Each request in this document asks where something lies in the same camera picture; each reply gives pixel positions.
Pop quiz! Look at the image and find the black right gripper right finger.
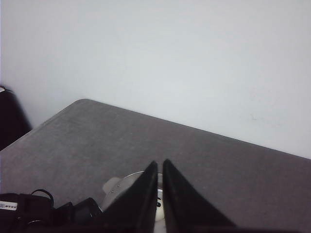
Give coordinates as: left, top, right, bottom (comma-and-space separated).
163, 159, 237, 233

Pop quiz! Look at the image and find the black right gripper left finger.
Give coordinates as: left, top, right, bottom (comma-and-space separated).
103, 161, 158, 233

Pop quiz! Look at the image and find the panda bun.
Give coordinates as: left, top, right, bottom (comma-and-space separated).
155, 197, 165, 222

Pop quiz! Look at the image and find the stainless steel steamer pot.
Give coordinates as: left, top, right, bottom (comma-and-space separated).
101, 171, 166, 233

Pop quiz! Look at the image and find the black chair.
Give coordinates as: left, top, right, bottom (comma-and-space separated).
0, 86, 32, 150

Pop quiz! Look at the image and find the black camera device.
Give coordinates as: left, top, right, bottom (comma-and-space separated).
0, 189, 102, 233

